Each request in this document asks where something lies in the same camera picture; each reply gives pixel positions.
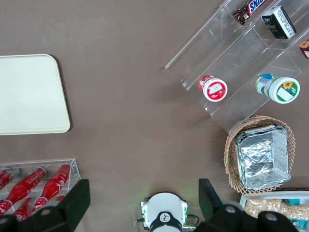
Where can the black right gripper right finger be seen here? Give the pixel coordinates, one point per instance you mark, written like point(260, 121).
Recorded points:
point(210, 203)

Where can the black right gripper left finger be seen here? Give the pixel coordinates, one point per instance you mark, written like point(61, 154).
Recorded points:
point(72, 200)

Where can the white snack tray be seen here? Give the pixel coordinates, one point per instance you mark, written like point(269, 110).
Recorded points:
point(243, 199)

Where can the light wicker basket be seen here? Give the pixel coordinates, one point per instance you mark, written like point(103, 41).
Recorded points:
point(231, 164)

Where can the cream plastic tray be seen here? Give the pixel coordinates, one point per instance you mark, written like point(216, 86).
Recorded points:
point(31, 94)

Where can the red cola bottle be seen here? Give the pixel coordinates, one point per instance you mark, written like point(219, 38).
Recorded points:
point(6, 180)
point(24, 210)
point(24, 186)
point(56, 183)

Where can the clear acrylic bottle rack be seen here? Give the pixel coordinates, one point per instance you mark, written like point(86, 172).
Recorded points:
point(74, 169)

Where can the puffed rice snack pack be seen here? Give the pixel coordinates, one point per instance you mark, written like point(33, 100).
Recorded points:
point(263, 206)
point(299, 210)

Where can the aluminium foil container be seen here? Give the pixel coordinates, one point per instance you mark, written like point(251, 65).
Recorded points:
point(260, 157)

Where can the teal snack packet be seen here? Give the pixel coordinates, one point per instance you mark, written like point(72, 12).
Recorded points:
point(290, 201)
point(298, 223)

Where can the red strawberry yogurt cup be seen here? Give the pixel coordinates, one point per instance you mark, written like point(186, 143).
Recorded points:
point(214, 89)

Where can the green sunflower yogurt cup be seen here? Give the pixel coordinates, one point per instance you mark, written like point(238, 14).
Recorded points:
point(282, 89)

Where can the clear acrylic stepped shelf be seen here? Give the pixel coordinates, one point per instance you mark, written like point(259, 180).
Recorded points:
point(241, 60)

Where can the red cookie box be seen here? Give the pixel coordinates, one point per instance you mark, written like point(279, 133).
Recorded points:
point(305, 49)

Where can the black and white carton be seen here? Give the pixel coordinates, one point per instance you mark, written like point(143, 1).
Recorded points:
point(280, 21)

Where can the brown Snickers chocolate bar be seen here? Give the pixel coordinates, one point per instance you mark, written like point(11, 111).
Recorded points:
point(253, 7)

